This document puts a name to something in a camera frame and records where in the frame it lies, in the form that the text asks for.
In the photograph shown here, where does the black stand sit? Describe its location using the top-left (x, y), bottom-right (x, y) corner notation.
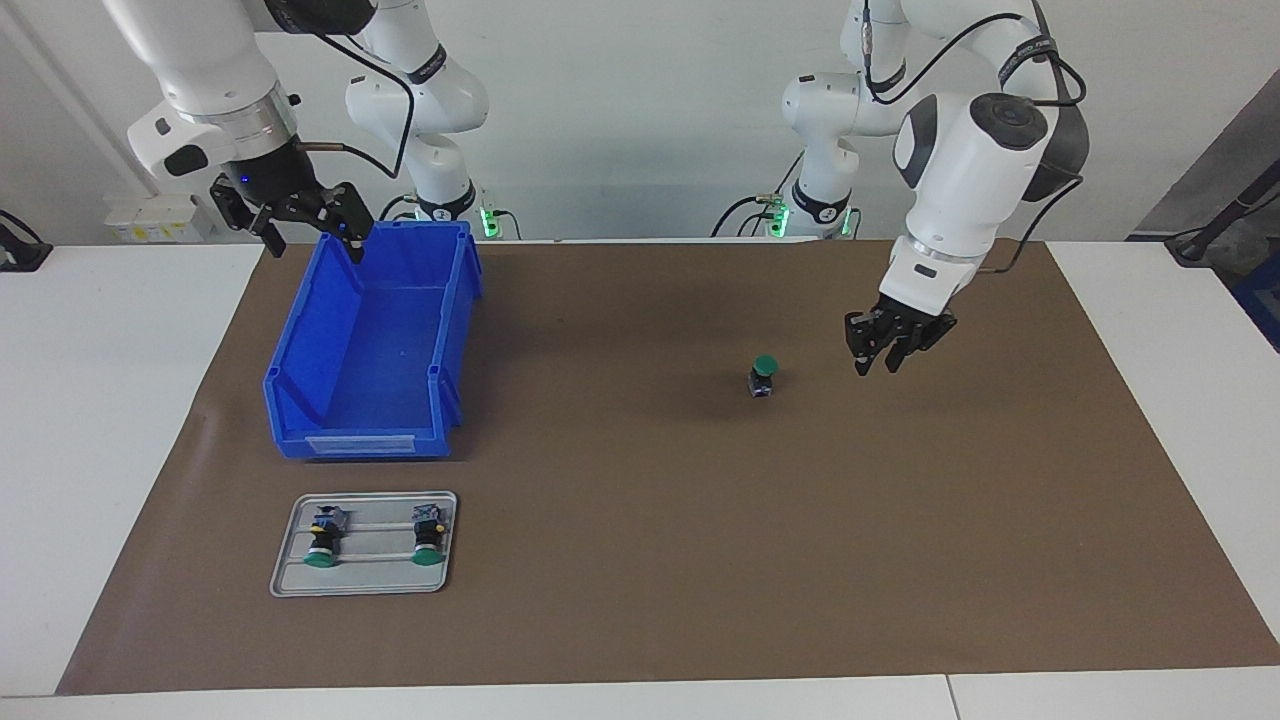
top-left (1165, 165), bottom-right (1280, 266)

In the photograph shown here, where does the white box with labels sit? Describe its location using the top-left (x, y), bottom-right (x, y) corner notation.
top-left (103, 193), bottom-right (217, 244)

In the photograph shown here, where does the blue plastic storage bin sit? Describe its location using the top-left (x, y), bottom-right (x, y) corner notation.
top-left (263, 220), bottom-right (484, 461)

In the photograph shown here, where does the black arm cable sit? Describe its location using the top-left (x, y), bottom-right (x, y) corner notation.
top-left (858, 0), bottom-right (1091, 273)
top-left (288, 18), bottom-right (417, 183)

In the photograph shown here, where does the black clamp with cable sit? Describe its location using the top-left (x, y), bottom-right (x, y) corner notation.
top-left (0, 208), bottom-right (54, 274)

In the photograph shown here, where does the brown table mat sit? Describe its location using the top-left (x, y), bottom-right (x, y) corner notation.
top-left (55, 239), bottom-right (1280, 697)

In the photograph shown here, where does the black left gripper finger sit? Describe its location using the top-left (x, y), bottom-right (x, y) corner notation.
top-left (844, 309), bottom-right (888, 378)
top-left (884, 314), bottom-right (959, 375)

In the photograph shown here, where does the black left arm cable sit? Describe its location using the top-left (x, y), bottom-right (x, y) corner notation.
top-left (858, 0), bottom-right (1091, 273)

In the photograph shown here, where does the grey metal tray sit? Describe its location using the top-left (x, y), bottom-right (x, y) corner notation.
top-left (269, 490), bottom-right (459, 599)

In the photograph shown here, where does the blue crate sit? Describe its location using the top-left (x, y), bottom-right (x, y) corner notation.
top-left (1230, 253), bottom-right (1280, 353)

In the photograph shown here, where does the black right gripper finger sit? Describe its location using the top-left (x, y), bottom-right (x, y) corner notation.
top-left (209, 177), bottom-right (287, 259)
top-left (288, 182), bottom-right (377, 265)

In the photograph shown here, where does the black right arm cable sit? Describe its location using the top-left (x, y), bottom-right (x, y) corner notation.
top-left (288, 18), bottom-right (417, 183)

